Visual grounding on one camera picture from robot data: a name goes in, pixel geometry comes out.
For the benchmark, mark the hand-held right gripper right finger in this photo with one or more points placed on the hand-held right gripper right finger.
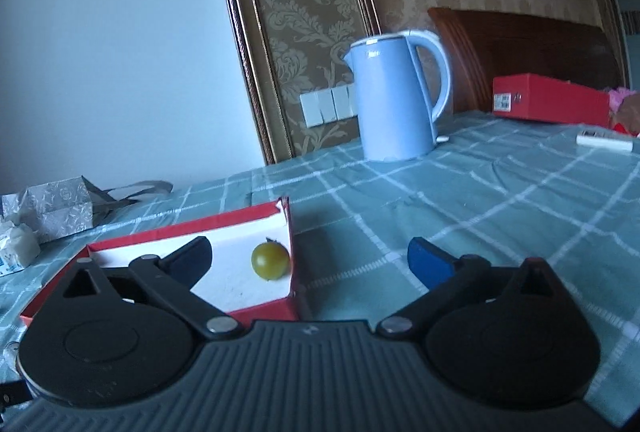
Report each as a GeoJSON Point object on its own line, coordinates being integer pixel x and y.
{"type": "Point", "coordinates": [430, 263]}

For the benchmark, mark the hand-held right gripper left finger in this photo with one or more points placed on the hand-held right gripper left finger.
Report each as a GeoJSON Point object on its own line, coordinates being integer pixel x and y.
{"type": "Point", "coordinates": [192, 258]}

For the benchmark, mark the round green fruit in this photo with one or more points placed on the round green fruit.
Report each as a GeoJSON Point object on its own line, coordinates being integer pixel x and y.
{"type": "Point", "coordinates": [270, 261]}

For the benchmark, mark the red cardboard tray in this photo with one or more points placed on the red cardboard tray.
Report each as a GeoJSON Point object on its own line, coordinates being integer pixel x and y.
{"type": "Point", "coordinates": [272, 309]}

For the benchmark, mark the teal checked tablecloth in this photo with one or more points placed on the teal checked tablecloth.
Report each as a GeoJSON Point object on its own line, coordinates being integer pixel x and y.
{"type": "Point", "coordinates": [450, 212]}

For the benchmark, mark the silver patterned gift bag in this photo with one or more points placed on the silver patterned gift bag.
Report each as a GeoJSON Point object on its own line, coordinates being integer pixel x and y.
{"type": "Point", "coordinates": [60, 212]}

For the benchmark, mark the light blue electric kettle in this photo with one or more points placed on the light blue electric kettle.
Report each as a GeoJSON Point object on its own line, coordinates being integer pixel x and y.
{"type": "Point", "coordinates": [390, 101]}

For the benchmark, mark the white tissue pack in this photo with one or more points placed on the white tissue pack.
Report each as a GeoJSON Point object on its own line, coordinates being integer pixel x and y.
{"type": "Point", "coordinates": [20, 247]}

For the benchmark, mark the red flat box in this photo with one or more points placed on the red flat box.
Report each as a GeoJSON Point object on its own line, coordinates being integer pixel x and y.
{"type": "Point", "coordinates": [550, 99]}

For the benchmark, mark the white remote control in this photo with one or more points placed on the white remote control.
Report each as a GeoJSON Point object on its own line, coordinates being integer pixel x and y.
{"type": "Point", "coordinates": [602, 141]}

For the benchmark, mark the brown wooden headboard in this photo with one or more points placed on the brown wooden headboard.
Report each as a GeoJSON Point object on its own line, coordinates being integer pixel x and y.
{"type": "Point", "coordinates": [500, 46]}

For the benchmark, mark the pink fabric item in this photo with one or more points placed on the pink fabric item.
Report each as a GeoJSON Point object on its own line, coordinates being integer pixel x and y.
{"type": "Point", "coordinates": [622, 99]}

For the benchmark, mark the white wall switch panel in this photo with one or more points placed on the white wall switch panel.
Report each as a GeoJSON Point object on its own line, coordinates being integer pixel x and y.
{"type": "Point", "coordinates": [320, 106]}

